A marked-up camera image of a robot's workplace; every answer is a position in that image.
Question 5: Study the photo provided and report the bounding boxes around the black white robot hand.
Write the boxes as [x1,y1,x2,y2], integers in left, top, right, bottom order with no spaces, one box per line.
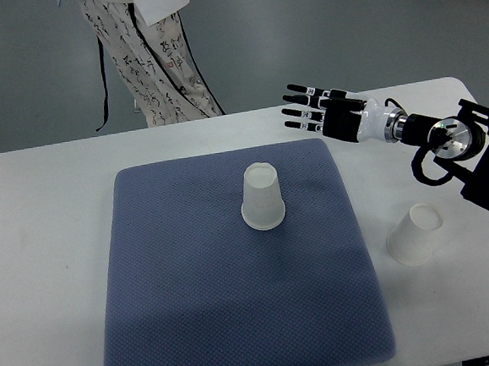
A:
[281,84,401,143]

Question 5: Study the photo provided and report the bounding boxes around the white paper cup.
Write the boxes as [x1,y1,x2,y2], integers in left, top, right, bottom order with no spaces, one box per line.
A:
[241,162,285,231]
[386,203,444,266]

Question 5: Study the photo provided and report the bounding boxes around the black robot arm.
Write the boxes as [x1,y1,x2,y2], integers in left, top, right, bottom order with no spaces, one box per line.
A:
[281,85,489,211]

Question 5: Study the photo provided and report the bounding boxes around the white paper cup on cushion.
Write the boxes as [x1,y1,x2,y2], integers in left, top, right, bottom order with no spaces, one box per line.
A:
[241,162,285,231]

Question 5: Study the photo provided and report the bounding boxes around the person in calligraphy print trousers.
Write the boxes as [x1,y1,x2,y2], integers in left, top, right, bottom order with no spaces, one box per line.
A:
[78,0,223,128]

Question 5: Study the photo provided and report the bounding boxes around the blue grey fabric cushion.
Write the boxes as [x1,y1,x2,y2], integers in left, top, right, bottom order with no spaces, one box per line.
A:
[104,139,396,366]

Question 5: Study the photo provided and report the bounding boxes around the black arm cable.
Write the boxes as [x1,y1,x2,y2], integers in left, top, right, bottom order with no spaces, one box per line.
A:
[409,143,461,188]

